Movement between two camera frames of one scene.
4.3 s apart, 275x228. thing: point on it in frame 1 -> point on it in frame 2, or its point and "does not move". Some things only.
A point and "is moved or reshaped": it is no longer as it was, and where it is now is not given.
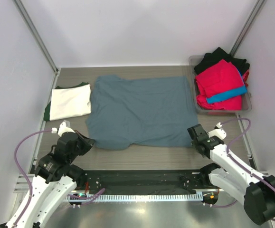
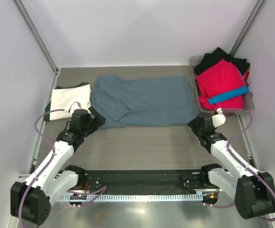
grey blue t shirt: [146, 110] is moved or reshaped
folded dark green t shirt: [47, 109] does not move
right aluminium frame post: [247, 27] does not move
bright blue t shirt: [238, 91] does not move
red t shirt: [222, 77] does not move
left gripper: [88, 143] -> [99, 121]
